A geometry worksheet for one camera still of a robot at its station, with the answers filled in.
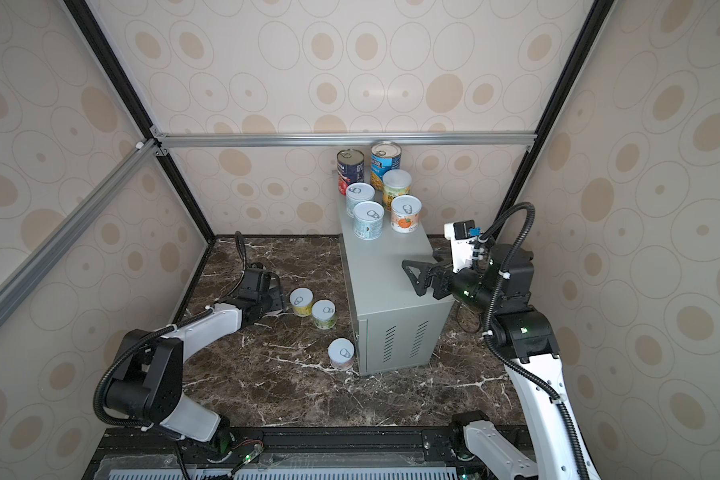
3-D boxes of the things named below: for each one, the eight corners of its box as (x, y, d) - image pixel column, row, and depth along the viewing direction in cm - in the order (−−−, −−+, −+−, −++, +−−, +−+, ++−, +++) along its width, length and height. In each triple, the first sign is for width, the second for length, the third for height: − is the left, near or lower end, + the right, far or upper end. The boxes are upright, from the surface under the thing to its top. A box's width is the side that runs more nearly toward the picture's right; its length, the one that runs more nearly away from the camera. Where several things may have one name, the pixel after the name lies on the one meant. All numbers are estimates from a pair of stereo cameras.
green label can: (313, 329, 96) (310, 320, 91) (316, 309, 101) (313, 299, 96) (335, 329, 96) (334, 320, 92) (337, 309, 101) (335, 299, 96)
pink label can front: (328, 370, 88) (326, 361, 83) (330, 346, 93) (328, 337, 88) (355, 370, 88) (354, 362, 83) (355, 346, 93) (355, 337, 88)
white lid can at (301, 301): (291, 317, 99) (287, 307, 94) (294, 297, 104) (291, 287, 99) (313, 317, 99) (310, 307, 94) (316, 297, 104) (313, 287, 99)
